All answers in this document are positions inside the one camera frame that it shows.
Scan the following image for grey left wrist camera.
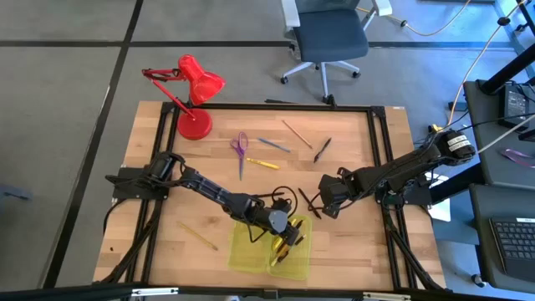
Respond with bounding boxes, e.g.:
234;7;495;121
267;207;290;235

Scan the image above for dark blue office chair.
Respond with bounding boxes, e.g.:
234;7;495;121
279;0;395;105

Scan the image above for purple ribbon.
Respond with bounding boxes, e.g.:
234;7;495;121
500;147;535;169

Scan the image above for black power adapter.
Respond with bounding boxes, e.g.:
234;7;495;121
497;83;532;130

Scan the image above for grey side table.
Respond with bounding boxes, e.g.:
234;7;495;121
462;78;535;191

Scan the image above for orange extension cable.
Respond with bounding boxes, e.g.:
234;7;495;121
445;0;530;126

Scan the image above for yellow pencil with pink eraser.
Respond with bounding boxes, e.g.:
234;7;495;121
177;221;220;253

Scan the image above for black pole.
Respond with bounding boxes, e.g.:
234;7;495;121
478;53;535;96

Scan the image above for tan wooden pencil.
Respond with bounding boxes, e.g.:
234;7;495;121
282;120;314;151

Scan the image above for red desk lamp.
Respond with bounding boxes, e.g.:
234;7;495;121
140;54;227;141

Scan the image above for black aluminium table frame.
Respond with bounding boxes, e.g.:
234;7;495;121
125;101;446;293

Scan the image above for blue pen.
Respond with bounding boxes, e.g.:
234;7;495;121
257;137;292;154

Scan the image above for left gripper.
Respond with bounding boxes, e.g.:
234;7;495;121
233;194;308;265

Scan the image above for yellow-green translucent supply box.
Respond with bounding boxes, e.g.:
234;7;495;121
227;214;313;282

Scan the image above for black pen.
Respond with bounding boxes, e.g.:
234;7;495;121
297;187;323;221
313;136;333;164

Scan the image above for purple scissors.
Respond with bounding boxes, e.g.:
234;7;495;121
229;130;250;182

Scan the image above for yellow marker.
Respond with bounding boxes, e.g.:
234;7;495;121
245;156;282;171

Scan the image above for grey desk with keyboard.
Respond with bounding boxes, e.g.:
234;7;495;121
467;182;535;293

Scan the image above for black keyboard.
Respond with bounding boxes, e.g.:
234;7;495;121
488;216;535;284

